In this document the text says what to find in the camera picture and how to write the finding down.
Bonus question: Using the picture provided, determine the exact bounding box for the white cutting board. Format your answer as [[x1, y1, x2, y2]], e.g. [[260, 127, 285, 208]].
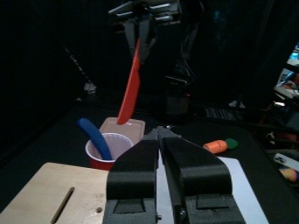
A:
[[154, 156, 271, 224]]

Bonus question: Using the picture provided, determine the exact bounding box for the blue handled utensil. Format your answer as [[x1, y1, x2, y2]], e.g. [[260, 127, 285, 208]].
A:
[[76, 117, 114, 162]]

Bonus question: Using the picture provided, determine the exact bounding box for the white frame clamp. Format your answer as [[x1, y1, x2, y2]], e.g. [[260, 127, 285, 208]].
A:
[[82, 81, 98, 95]]

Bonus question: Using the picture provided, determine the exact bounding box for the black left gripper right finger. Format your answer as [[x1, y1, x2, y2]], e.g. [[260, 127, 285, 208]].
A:
[[160, 126, 248, 224]]

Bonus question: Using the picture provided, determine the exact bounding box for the red plastic cup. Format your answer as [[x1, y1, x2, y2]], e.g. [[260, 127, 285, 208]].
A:
[[84, 132, 134, 172]]

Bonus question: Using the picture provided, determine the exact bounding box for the white printed label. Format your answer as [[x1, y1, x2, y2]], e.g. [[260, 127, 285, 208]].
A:
[[204, 106, 240, 122]]

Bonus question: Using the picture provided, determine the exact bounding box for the orange toy carrot green top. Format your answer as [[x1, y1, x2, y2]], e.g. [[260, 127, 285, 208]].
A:
[[201, 137, 239, 155]]

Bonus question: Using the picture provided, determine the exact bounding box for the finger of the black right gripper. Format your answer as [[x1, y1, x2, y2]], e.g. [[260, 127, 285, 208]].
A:
[[122, 19, 138, 58], [137, 18, 157, 66]]

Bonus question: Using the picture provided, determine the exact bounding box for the thin white cord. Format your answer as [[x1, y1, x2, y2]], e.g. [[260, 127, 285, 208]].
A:
[[61, 46, 93, 86]]

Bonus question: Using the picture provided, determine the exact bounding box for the wooden box with slot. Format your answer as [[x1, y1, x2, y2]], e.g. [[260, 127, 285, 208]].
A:
[[0, 162, 110, 224]]

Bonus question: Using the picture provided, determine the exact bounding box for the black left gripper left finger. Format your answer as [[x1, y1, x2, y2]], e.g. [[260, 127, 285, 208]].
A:
[[101, 127, 161, 224]]

